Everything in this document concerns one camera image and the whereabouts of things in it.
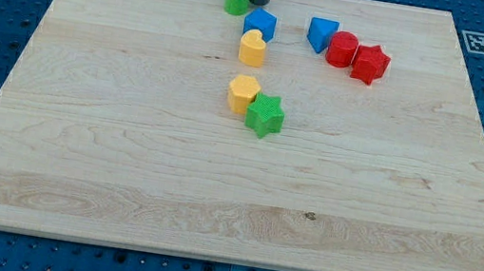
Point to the yellow hexagon block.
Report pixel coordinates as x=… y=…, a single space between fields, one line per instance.
x=242 y=91

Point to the yellow heart block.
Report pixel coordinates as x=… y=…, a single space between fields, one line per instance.
x=252 y=48

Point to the green star block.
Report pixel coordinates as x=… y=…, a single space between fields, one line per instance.
x=265 y=115

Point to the light wooden board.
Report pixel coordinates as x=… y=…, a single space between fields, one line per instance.
x=115 y=130

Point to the blue cube block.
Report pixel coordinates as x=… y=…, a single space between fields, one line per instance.
x=261 y=20

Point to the blue triangle block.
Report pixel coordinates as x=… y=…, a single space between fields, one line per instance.
x=320 y=33

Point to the red cylinder block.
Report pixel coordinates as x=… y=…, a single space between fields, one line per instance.
x=342 y=49

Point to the red star block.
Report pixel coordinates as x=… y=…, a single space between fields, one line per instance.
x=369 y=64

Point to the white fiducial marker tag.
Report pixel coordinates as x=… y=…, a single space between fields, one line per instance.
x=473 y=41

